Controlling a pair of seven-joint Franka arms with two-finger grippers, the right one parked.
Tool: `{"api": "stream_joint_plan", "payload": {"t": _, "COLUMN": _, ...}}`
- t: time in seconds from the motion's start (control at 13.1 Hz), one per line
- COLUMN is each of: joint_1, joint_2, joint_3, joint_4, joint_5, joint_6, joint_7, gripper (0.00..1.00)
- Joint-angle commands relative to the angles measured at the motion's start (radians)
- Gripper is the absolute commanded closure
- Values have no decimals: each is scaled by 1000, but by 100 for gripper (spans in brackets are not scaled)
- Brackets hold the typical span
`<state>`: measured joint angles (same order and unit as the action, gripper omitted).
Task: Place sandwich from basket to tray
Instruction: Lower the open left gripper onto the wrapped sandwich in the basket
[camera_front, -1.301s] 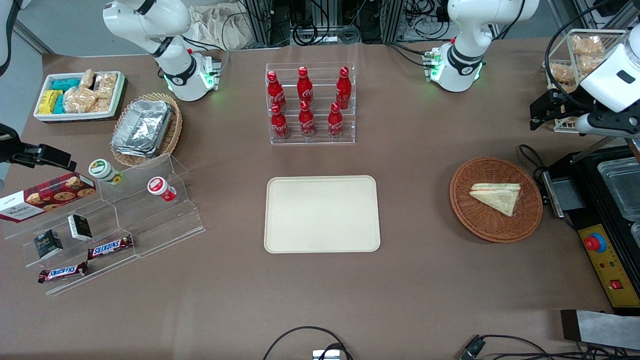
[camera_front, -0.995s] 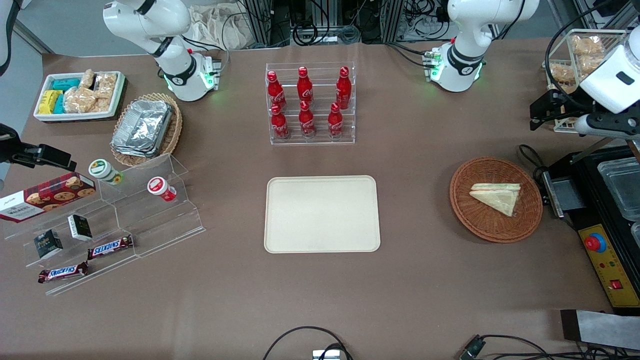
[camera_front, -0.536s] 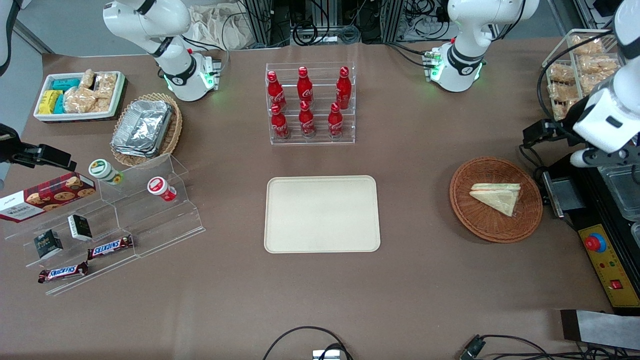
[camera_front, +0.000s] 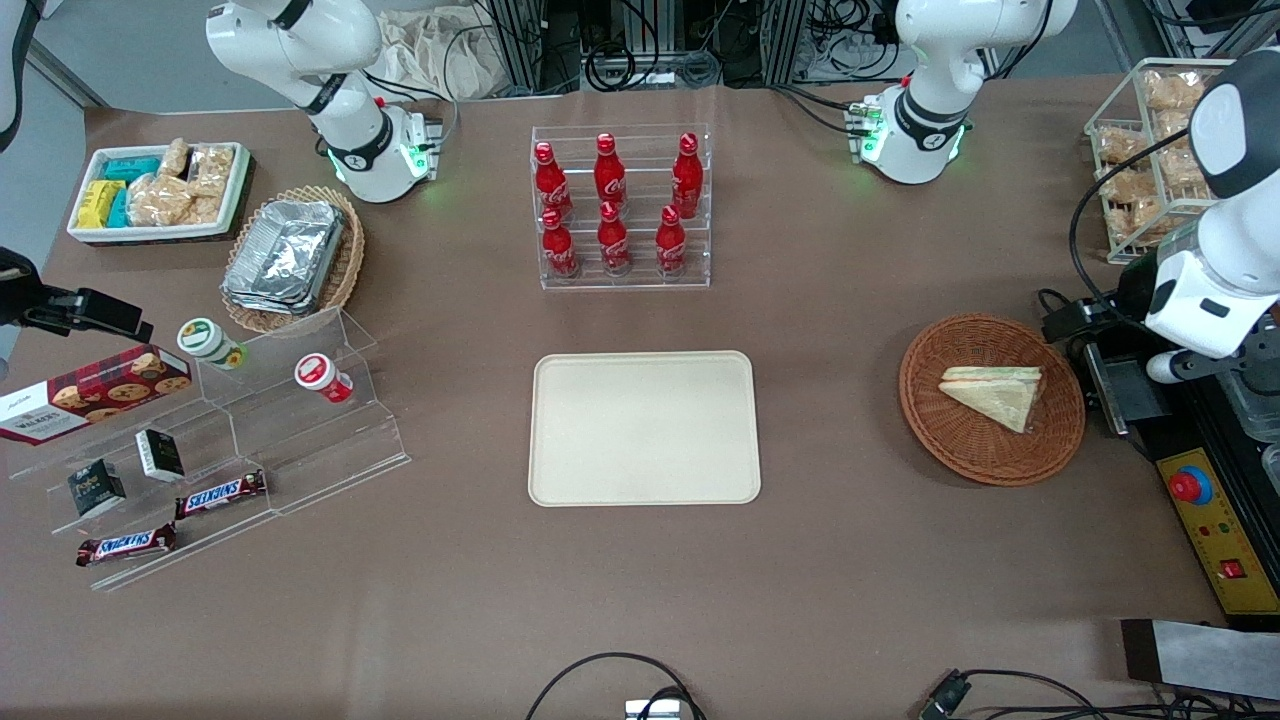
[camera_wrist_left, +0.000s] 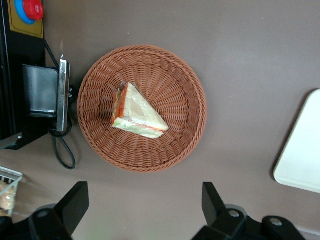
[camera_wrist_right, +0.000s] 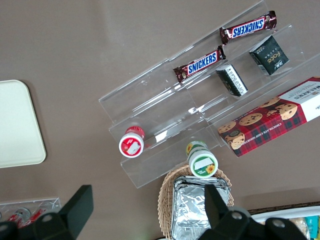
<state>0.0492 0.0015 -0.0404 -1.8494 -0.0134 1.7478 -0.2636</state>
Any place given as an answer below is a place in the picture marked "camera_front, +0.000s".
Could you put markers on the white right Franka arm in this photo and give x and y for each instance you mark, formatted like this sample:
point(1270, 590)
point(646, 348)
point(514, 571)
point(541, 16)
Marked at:
point(300, 40)

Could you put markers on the small black box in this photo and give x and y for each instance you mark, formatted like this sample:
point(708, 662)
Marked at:
point(97, 488)
point(160, 455)

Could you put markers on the round brown wicker basket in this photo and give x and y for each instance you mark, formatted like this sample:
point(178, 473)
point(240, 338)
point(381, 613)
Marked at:
point(960, 440)

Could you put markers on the red cola bottle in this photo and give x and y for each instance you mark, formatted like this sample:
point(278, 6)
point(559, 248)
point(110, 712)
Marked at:
point(550, 185)
point(613, 245)
point(558, 250)
point(687, 180)
point(670, 247)
point(609, 175)

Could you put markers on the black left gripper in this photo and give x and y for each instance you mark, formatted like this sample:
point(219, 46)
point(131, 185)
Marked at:
point(1131, 287)

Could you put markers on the clear bag of crackers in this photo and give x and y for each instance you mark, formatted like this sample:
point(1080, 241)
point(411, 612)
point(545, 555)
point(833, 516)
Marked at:
point(207, 210)
point(175, 158)
point(213, 170)
point(158, 200)

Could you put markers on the black sealing machine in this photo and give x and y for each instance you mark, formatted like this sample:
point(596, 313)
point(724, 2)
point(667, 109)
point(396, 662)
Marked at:
point(1182, 425)

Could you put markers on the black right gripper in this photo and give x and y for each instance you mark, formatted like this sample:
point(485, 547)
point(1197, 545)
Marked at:
point(22, 283)

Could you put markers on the aluminium foil container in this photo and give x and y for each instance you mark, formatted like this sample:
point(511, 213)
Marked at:
point(285, 250)
point(270, 306)

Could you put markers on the clear acrylic step display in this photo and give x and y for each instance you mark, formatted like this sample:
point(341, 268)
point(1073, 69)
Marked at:
point(300, 450)

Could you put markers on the clear acrylic bottle rack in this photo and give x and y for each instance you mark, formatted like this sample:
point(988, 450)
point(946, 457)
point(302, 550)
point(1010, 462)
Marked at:
point(640, 280)

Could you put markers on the teal snack packet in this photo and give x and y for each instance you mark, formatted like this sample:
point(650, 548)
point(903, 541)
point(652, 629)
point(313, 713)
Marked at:
point(130, 168)
point(120, 210)

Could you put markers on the clear bag of pastries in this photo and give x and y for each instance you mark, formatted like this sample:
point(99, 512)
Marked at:
point(1180, 160)
point(1122, 146)
point(1128, 185)
point(1140, 220)
point(1172, 90)

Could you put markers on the beige crumpled cloth bag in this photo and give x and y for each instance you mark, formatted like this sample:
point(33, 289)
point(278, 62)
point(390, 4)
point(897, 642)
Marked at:
point(440, 55)

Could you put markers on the oval tan wicker basket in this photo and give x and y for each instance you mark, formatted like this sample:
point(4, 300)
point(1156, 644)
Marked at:
point(345, 270)

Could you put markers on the red lid cup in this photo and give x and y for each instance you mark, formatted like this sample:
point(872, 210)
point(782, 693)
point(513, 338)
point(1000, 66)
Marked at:
point(318, 375)

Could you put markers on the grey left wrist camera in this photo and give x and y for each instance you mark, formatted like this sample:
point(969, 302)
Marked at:
point(1175, 367)

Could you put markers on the triangular sandwich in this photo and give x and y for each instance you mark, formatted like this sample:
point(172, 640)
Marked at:
point(1000, 395)

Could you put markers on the small silver metal device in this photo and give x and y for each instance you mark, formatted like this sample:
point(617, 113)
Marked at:
point(652, 711)

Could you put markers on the green lid cup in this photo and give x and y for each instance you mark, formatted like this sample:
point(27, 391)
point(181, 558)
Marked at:
point(205, 340)

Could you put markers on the red emergency stop button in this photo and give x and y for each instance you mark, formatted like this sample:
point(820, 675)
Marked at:
point(1190, 487)

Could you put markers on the clear plastic container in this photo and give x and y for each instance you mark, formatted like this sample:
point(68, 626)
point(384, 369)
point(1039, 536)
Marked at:
point(1272, 468)
point(1260, 415)

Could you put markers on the brown Snickers bar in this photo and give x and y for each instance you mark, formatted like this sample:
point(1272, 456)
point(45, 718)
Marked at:
point(125, 545)
point(220, 495)

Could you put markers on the grey metal plate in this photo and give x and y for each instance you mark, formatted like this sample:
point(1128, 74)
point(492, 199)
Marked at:
point(1200, 658)

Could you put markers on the beige plastic tray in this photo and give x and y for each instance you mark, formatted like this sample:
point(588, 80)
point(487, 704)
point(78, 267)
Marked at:
point(640, 430)

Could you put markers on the white rectangular snack tray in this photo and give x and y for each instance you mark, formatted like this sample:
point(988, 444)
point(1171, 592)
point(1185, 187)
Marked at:
point(150, 236)

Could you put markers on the yellow control panel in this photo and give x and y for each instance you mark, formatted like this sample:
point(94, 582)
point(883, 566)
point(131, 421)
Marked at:
point(1215, 540)

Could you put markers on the yellow snack packet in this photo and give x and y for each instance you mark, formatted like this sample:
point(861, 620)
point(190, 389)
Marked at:
point(95, 203)

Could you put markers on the red tartan cookie box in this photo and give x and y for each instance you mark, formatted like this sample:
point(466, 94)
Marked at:
point(95, 395)

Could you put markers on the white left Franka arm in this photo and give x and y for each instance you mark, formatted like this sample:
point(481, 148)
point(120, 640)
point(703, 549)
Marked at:
point(940, 60)

